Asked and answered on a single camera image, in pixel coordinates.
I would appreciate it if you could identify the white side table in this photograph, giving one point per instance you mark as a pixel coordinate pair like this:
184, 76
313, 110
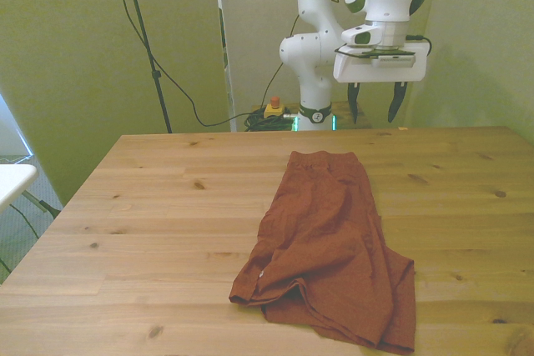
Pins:
14, 181

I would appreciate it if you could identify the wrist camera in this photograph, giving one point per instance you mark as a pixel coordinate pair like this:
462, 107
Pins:
392, 60

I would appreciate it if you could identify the yellow emergency stop button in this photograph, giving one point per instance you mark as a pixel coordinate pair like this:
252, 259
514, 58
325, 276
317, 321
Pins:
274, 111

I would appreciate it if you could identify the black tripod pole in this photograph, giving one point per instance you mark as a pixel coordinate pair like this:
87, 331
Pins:
144, 39

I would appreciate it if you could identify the white panel edge strip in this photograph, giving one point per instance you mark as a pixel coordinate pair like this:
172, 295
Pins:
225, 60

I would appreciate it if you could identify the dark red fabric shorts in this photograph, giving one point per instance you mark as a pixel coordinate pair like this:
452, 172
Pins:
325, 239

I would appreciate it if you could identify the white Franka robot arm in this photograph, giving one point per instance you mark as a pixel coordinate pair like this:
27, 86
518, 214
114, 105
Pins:
317, 51

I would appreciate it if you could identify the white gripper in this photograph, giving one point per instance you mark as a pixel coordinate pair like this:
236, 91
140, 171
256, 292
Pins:
375, 74

